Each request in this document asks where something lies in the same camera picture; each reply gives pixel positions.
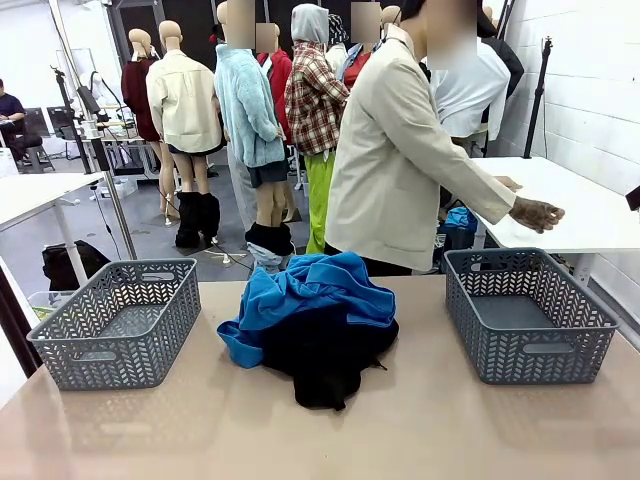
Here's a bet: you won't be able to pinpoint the person's right forearm beige sleeve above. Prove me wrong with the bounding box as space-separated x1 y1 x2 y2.
442 149 517 225

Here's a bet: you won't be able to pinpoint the person's right hand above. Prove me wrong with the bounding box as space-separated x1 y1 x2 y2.
508 196 567 235

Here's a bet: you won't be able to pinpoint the large white table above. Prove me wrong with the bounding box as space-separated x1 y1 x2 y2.
469 156 640 284

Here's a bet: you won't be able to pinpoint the black tripod stand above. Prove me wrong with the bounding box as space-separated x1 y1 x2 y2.
522 35 557 160

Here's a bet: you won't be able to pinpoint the blue bag under table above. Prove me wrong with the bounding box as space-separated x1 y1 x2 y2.
443 206 480 232

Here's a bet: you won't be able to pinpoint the mannequin in black white jacket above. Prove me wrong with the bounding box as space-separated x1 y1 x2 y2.
477 4 525 101

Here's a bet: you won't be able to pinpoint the grey woven plastic basket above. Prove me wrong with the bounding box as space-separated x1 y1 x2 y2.
443 247 620 385
27 257 202 391

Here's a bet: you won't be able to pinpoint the mannequin in white shirt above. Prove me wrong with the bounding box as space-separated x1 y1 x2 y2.
432 37 512 156

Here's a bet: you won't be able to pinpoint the person in beige blazer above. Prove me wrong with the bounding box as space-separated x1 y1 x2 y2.
324 0 567 277

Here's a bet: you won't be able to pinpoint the mannequin in blue shirt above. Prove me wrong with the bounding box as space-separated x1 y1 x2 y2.
341 1 382 91

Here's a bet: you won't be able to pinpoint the mannequin in plaid hooded shirt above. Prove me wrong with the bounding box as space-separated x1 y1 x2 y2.
284 3 351 255

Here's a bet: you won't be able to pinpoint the black garment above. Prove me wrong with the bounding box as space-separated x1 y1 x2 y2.
259 304 401 412

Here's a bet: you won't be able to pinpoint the dropped dark trousers with jeans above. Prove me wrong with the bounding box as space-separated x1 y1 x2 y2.
244 222 296 275

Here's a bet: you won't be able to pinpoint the mannequin in red jacket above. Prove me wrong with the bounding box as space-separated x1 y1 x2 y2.
255 22 294 146

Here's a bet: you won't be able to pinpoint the mannequin in light blue fleece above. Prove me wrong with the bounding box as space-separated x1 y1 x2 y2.
213 0 297 254

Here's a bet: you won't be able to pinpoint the black trousers on floor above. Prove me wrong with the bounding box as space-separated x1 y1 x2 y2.
174 190 222 249

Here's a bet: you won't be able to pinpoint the mannequin in cream jacket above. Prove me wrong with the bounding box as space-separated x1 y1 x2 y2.
145 19 225 201

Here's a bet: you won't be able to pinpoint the mannequin in maroon top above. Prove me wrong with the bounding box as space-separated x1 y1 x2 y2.
121 28 180 224

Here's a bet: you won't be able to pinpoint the slanted metal pole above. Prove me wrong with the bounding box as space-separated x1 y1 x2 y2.
47 0 139 261

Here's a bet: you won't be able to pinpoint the black light stand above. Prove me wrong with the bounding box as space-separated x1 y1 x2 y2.
49 64 94 175

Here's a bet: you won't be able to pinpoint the black bag on floor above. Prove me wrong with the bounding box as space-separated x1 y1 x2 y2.
41 239 112 292

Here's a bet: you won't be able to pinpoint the dark stool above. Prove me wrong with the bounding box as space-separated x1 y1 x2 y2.
22 144 56 174

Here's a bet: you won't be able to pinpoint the clear plastic box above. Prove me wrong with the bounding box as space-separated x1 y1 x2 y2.
27 289 76 322

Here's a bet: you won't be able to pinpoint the small white table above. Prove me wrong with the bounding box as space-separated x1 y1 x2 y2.
0 171 106 286

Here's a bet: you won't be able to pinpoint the seated person in dark shirt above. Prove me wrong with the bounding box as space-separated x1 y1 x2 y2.
0 77 29 164

